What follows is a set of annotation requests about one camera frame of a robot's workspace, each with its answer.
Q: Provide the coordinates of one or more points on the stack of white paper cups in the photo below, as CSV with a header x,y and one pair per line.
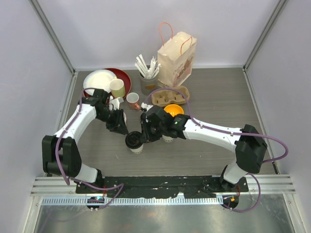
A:
x,y
125,118

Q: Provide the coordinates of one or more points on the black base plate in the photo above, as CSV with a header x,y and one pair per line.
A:
x,y
161,187

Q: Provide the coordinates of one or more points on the aluminium front rail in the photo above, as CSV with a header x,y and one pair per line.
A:
x,y
92,201

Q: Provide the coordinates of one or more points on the cardboard cup carrier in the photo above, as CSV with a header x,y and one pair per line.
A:
x,y
165,97

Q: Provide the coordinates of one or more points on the wrapped white straws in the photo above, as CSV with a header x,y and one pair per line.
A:
x,y
147,72

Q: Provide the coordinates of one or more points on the green cup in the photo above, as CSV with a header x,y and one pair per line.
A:
x,y
117,88

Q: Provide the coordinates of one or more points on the paper takeout bag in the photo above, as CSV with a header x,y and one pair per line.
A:
x,y
176,57

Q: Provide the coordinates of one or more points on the pink mug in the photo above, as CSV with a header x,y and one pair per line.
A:
x,y
133,100

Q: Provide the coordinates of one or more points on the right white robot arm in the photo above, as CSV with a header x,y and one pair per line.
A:
x,y
249,147

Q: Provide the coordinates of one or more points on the red round tray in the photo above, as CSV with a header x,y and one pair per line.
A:
x,y
123,76

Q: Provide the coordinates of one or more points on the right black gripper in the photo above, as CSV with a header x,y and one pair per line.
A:
x,y
146,137

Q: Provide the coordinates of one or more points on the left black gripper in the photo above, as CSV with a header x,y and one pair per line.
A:
x,y
118,125

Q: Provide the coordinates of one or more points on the orange bowl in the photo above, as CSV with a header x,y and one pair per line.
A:
x,y
173,109

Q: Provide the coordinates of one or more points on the white paper plate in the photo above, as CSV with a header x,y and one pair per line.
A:
x,y
99,79

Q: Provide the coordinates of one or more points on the grey straw holder cup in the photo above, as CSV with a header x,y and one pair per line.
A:
x,y
148,85

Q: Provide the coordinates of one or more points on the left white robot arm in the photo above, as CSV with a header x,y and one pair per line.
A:
x,y
60,154

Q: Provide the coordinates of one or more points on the white paper cup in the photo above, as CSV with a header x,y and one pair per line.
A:
x,y
137,150
167,138

